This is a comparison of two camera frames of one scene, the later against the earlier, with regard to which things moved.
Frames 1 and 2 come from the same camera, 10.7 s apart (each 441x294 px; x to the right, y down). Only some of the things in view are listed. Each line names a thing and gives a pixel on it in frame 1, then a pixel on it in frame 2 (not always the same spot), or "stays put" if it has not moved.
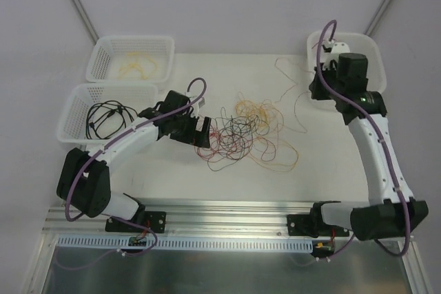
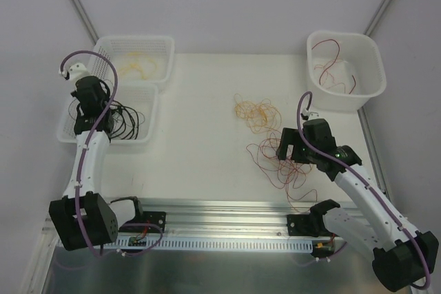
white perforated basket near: x=98 y=111 stays put
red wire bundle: x=294 y=130 -> x=283 y=173
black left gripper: x=194 y=132 -> x=89 y=86
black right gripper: x=318 y=86 -> x=289 y=144
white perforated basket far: x=146 y=58 stays put
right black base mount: x=313 y=225 stays put
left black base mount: x=156 y=220 stays put
